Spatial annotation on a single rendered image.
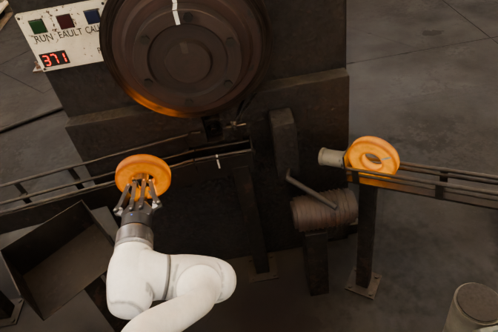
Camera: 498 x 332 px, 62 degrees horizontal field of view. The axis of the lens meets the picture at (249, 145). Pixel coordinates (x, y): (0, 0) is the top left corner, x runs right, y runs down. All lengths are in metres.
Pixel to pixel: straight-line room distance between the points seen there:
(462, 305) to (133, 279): 0.85
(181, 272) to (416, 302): 1.14
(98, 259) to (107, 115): 0.46
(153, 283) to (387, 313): 1.10
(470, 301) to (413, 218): 0.88
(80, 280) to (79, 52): 0.68
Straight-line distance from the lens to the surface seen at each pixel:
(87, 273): 1.39
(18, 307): 2.28
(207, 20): 1.06
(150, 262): 0.99
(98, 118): 1.48
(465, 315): 1.30
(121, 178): 1.23
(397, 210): 2.15
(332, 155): 1.38
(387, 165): 1.33
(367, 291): 1.87
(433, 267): 1.99
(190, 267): 0.97
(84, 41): 1.37
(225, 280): 1.01
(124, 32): 1.15
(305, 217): 1.45
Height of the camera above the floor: 1.62
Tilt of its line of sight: 40 degrees down
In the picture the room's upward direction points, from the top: 11 degrees counter-clockwise
